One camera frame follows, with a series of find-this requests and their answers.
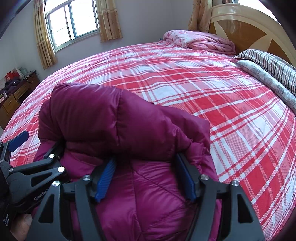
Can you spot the brown wooden desk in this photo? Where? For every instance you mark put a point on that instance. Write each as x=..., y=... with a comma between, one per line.
x=17, y=96

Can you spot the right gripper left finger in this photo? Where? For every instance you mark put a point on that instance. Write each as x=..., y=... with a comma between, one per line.
x=102, y=176

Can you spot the beige side window curtain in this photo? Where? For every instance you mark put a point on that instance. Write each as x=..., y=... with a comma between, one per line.
x=201, y=16

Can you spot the wooden bed headboard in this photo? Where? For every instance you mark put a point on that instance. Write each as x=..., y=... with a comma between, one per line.
x=249, y=28

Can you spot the window with metal frame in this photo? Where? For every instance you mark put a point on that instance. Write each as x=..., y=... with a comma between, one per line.
x=70, y=21

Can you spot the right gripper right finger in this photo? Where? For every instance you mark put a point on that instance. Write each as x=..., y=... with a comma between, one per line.
x=188, y=178

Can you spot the red plaid bed sheet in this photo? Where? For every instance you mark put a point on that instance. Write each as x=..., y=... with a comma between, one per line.
x=252, y=130

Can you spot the magenta puffer jacket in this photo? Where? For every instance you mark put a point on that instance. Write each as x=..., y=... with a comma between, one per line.
x=100, y=124

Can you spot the pile of clothes on desk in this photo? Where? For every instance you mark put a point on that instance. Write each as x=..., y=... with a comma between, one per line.
x=11, y=80

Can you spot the pink floral quilt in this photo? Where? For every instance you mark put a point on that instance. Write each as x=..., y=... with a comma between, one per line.
x=196, y=40

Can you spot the striped pillow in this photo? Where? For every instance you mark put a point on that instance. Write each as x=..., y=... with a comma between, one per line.
x=277, y=67

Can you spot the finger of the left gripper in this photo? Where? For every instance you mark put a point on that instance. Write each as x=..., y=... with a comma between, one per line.
x=18, y=141

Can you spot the person's left hand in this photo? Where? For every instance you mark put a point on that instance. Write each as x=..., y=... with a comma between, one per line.
x=21, y=227

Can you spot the right beige curtain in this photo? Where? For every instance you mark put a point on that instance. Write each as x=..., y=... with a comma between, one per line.
x=109, y=26

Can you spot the left beige curtain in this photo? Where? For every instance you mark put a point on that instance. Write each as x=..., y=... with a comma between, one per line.
x=43, y=42

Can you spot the grey floral pillow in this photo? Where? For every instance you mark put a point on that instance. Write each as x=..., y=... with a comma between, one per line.
x=265, y=78

